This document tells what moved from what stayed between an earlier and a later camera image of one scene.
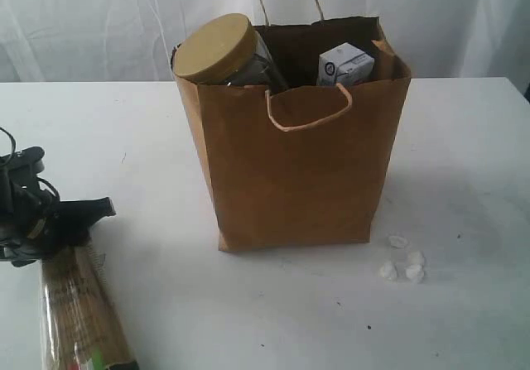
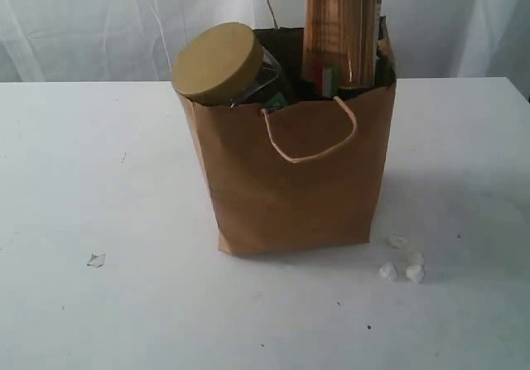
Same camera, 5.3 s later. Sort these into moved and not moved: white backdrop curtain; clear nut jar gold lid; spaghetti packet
Moved: spaghetti packet; clear nut jar gold lid
Not moved: white backdrop curtain
